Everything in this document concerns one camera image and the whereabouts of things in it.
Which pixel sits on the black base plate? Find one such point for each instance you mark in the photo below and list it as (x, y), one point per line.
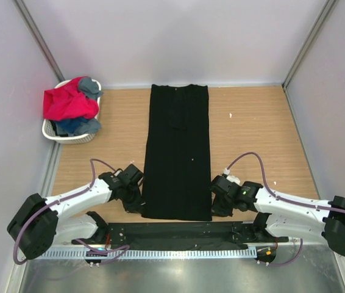
(181, 236)

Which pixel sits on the grey blue t shirt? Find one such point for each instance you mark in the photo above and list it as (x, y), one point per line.
(89, 88)

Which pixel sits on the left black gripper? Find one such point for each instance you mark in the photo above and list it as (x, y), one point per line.
(136, 206)

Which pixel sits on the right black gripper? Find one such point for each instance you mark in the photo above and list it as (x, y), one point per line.
(217, 210)

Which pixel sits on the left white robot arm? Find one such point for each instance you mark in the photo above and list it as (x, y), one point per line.
(67, 218)

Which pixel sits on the white slotted cable duct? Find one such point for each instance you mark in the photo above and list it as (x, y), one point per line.
(59, 253)

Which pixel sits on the white laundry basket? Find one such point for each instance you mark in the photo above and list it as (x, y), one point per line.
(48, 129)

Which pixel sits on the red t shirt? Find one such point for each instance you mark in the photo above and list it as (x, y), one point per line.
(68, 102)

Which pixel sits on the aluminium frame rail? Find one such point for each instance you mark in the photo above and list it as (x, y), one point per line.
(285, 231)

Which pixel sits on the dark blue t shirt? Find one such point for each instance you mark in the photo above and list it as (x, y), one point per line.
(77, 127)

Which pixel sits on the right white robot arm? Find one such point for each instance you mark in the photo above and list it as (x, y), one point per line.
(280, 214)

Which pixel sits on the black t shirt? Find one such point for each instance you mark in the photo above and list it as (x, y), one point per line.
(177, 167)

